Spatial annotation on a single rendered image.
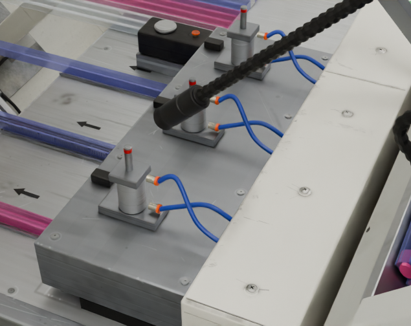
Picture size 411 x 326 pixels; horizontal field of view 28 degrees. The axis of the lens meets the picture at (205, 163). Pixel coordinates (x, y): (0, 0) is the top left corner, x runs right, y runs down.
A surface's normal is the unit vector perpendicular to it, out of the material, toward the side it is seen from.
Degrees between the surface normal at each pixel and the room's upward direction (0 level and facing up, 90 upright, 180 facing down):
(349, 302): 90
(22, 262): 46
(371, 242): 90
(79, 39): 0
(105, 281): 90
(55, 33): 0
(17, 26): 90
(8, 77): 0
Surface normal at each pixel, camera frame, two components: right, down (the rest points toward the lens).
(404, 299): -0.64, -0.73
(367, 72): -0.01, -0.76
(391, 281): 0.65, -0.33
